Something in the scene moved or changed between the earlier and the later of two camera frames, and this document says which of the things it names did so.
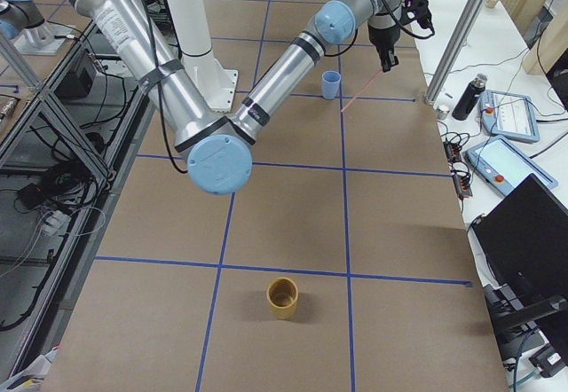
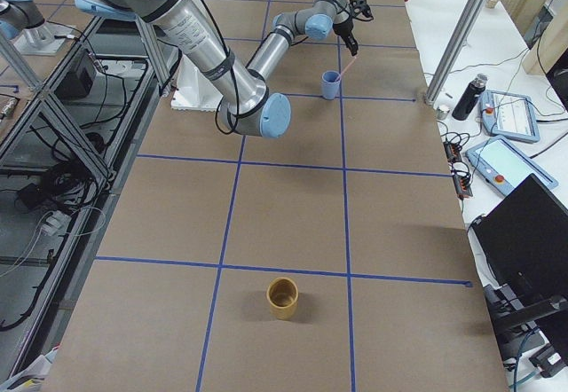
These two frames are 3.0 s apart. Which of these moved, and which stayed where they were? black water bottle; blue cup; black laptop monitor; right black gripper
Moved: right black gripper
Stayed: blue cup; black water bottle; black laptop monitor
